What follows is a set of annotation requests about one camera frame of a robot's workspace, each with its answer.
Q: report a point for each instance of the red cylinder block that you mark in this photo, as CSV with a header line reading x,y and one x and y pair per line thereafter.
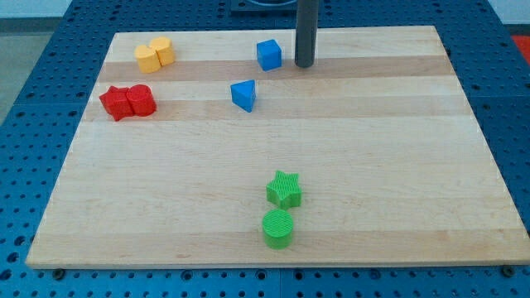
x,y
141,100

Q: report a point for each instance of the yellow heart block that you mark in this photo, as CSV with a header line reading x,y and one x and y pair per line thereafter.
x,y
147,59

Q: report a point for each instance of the yellow pentagon block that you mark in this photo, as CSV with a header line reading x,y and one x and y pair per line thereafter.
x,y
162,45

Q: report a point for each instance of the green star block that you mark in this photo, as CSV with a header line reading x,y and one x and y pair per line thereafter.
x,y
284,191

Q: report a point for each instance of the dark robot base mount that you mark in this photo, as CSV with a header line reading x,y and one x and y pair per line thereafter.
x,y
239,7

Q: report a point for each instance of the blue triangle block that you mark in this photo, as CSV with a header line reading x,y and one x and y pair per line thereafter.
x,y
243,94

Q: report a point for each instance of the red star block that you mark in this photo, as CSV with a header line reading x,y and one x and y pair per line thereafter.
x,y
116,104

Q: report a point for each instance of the blue cube block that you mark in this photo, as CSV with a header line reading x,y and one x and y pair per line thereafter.
x,y
269,55

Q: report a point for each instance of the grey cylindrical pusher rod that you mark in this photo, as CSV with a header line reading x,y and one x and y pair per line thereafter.
x,y
306,31

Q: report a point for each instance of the green cylinder block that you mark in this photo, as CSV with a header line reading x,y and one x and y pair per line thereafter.
x,y
277,227

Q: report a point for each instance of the wooden board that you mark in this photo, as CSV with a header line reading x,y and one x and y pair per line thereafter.
x,y
393,166

